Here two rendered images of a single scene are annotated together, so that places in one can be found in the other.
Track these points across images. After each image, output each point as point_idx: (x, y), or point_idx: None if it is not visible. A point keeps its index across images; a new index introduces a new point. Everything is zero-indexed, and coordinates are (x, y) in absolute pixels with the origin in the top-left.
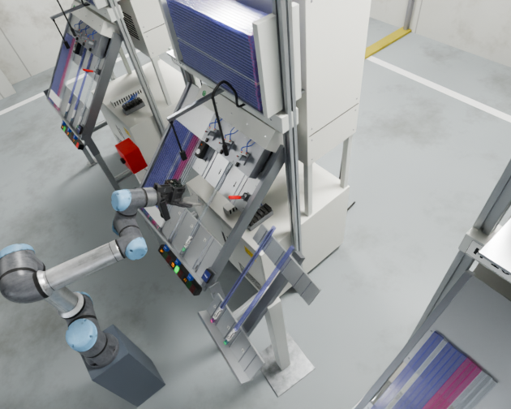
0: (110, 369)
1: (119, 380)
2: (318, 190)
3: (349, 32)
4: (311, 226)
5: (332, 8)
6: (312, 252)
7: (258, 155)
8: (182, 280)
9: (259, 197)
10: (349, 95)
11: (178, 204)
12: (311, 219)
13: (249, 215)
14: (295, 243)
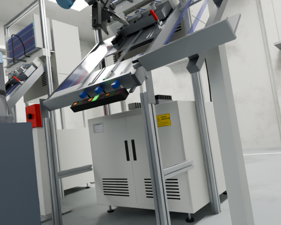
0: None
1: None
2: None
3: None
4: (208, 116)
5: None
6: (216, 161)
7: (164, 3)
8: (104, 97)
9: (170, 24)
10: (205, 14)
11: (111, 10)
12: (206, 105)
13: (166, 33)
14: (202, 108)
